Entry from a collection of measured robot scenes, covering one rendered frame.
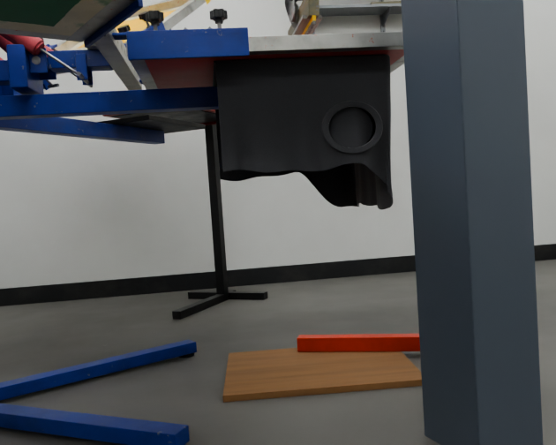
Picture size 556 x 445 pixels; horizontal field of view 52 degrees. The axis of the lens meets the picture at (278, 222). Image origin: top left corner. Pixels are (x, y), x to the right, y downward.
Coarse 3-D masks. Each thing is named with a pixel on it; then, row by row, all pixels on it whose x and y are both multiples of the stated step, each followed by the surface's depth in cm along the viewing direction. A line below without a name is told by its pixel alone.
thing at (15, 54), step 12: (12, 48) 158; (24, 48) 159; (0, 60) 163; (12, 60) 158; (24, 60) 159; (0, 72) 163; (12, 72) 158; (24, 72) 159; (36, 72) 162; (48, 72) 171; (0, 84) 167; (12, 84) 158; (24, 84) 159; (36, 84) 167
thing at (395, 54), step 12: (156, 60) 148; (168, 60) 148; (180, 60) 149; (192, 60) 150; (204, 60) 151; (216, 60) 152; (396, 60) 166; (156, 72) 162; (168, 72) 163; (180, 72) 164; (192, 72) 165; (204, 72) 166
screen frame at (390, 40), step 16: (384, 32) 149; (400, 32) 149; (256, 48) 145; (272, 48) 146; (288, 48) 146; (304, 48) 147; (320, 48) 147; (336, 48) 148; (352, 48) 148; (368, 48) 149; (384, 48) 151; (400, 48) 152; (144, 64) 151; (400, 64) 173; (144, 80) 171
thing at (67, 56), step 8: (48, 56) 164; (56, 56) 164; (64, 56) 165; (72, 56) 165; (88, 56) 165; (96, 56) 166; (56, 64) 164; (72, 64) 165; (88, 64) 165; (96, 64) 166; (104, 64) 166
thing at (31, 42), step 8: (0, 40) 184; (8, 40) 171; (16, 40) 158; (24, 40) 158; (32, 40) 158; (40, 40) 159; (32, 48) 158; (40, 48) 160; (48, 48) 171; (64, 64) 161; (72, 72) 173; (48, 80) 204
